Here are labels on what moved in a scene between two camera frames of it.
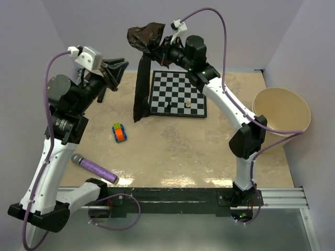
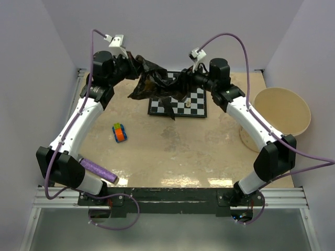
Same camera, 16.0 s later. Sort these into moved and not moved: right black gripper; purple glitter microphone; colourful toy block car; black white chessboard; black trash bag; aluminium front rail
Moved: black trash bag; right black gripper
Not moved: aluminium front rail; black white chessboard; colourful toy block car; purple glitter microphone
